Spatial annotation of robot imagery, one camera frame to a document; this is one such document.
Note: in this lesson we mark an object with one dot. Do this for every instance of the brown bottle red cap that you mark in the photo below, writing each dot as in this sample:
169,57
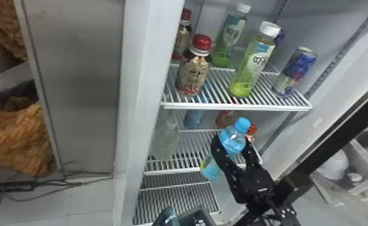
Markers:
193,71
182,38

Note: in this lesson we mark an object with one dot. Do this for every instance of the orange bottle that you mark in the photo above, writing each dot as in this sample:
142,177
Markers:
225,118

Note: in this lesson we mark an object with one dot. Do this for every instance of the green bottle white cap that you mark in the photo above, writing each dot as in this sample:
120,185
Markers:
252,63
229,34

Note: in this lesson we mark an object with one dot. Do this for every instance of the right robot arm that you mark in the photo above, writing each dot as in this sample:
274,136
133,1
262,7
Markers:
266,216

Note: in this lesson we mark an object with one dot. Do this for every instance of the clear bottle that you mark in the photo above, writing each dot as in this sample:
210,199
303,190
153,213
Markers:
165,139

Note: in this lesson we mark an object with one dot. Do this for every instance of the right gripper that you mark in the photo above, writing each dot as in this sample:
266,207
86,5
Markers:
253,186

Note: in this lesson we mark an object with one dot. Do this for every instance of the blue can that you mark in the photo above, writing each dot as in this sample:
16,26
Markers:
294,71

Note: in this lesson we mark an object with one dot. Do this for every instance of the orange quilted cloth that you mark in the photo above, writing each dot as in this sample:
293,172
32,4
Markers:
13,139

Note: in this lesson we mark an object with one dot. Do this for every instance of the blue bottle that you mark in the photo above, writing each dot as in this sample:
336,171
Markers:
193,118
233,140

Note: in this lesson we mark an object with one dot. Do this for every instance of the fridge door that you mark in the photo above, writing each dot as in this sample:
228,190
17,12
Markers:
345,132

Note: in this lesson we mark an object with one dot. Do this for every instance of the white fridge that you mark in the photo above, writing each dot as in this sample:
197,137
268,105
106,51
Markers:
83,79

